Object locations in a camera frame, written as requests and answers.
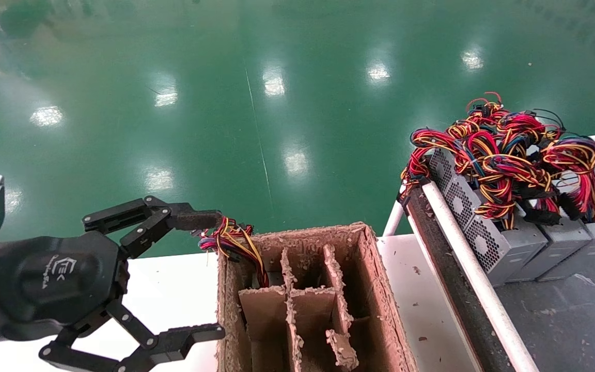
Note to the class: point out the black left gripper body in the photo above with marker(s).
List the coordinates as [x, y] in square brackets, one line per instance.
[55, 279]

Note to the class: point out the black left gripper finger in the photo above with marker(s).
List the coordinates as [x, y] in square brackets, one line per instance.
[178, 343]
[194, 219]

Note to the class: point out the brown cardboard divider insert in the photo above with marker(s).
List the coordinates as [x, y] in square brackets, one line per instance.
[266, 310]

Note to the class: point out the brown cardboard box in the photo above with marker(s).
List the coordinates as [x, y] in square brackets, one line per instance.
[375, 279]

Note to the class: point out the short white support tube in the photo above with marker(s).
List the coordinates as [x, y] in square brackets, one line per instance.
[393, 219]

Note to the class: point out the perforated grey power supply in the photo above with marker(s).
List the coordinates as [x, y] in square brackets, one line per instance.
[483, 243]

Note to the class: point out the dark grey conveyor belt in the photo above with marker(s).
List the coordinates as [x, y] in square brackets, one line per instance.
[576, 325]

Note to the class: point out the long white rail tube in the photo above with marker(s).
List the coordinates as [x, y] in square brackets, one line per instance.
[478, 281]

